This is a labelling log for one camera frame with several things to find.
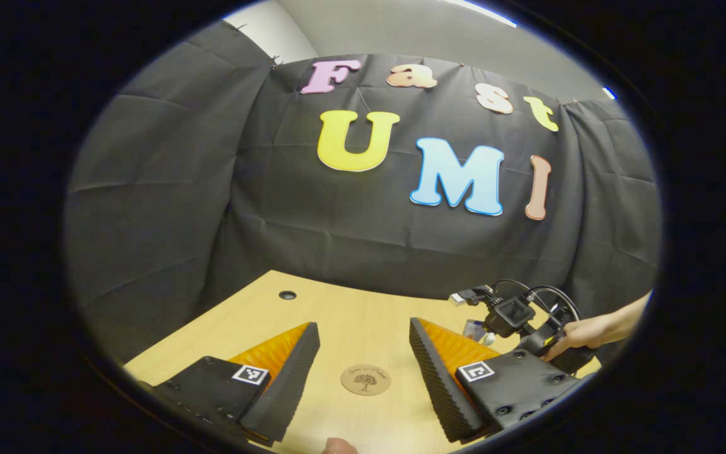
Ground black backdrop cloth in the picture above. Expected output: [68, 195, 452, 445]
[64, 22, 663, 366]

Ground light wooden desktop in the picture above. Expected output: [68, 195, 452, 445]
[122, 270, 603, 454]

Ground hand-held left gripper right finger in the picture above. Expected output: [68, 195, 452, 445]
[408, 317, 584, 445]

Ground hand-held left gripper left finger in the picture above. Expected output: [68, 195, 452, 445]
[139, 322, 321, 447]

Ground round cork coaster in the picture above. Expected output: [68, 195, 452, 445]
[340, 364, 393, 397]

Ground large ceiling light panel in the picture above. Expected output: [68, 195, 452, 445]
[442, 0, 519, 29]

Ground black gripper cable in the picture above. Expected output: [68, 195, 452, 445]
[492, 279, 581, 323]

